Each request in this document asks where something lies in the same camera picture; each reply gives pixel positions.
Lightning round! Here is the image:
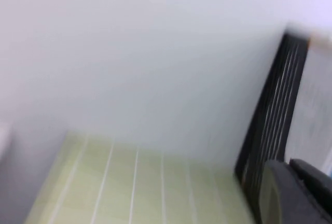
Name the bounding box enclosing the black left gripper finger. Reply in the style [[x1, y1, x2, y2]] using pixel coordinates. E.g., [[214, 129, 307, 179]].
[[255, 158, 332, 224]]

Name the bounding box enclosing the black plastic book holder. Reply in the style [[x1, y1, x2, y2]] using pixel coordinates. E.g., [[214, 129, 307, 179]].
[[234, 24, 312, 224]]

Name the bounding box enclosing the green checked tablecloth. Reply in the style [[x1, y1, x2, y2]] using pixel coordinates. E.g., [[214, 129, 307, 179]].
[[23, 129, 260, 224]]

